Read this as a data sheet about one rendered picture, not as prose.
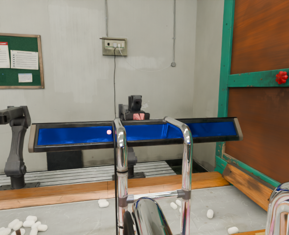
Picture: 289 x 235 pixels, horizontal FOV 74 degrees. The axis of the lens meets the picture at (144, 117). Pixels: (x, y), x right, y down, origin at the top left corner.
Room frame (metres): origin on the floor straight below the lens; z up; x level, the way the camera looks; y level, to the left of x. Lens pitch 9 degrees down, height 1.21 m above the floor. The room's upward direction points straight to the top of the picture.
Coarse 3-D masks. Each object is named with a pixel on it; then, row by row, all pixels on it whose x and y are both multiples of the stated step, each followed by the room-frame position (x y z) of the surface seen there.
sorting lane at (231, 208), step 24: (192, 192) 0.80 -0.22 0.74; (216, 192) 0.80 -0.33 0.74; (0, 216) 0.64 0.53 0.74; (24, 216) 0.64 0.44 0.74; (48, 216) 0.64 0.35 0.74; (72, 216) 0.64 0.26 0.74; (96, 216) 0.64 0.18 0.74; (168, 216) 0.64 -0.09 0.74; (192, 216) 0.64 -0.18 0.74; (216, 216) 0.64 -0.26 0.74; (240, 216) 0.64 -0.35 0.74; (264, 216) 0.64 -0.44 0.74
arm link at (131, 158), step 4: (120, 116) 1.18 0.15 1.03; (128, 148) 1.08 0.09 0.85; (132, 148) 1.09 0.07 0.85; (128, 152) 1.07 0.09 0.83; (132, 152) 1.07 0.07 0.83; (128, 156) 1.06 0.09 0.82; (132, 156) 1.06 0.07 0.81; (128, 160) 1.05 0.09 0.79; (132, 160) 1.05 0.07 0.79; (128, 164) 1.05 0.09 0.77; (132, 164) 1.06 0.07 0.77
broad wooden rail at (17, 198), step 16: (160, 176) 0.91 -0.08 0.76; (176, 176) 0.91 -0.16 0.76; (192, 176) 0.91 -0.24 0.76; (208, 176) 0.91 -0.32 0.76; (0, 192) 0.76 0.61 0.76; (16, 192) 0.76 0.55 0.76; (32, 192) 0.76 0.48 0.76; (48, 192) 0.76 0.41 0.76; (64, 192) 0.76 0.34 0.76; (80, 192) 0.76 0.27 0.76; (96, 192) 0.76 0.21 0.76; (112, 192) 0.77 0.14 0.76; (128, 192) 0.78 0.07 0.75; (144, 192) 0.79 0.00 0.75; (160, 192) 0.80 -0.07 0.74; (0, 208) 0.68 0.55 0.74
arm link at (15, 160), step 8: (16, 120) 1.04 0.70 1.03; (24, 120) 1.05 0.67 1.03; (16, 128) 1.02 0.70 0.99; (24, 128) 1.04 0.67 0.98; (16, 136) 1.00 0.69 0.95; (24, 136) 1.05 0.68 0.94; (16, 144) 0.98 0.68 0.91; (16, 152) 0.96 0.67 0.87; (8, 160) 0.94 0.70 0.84; (16, 160) 0.94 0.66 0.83; (8, 168) 0.92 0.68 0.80; (16, 168) 0.92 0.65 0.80
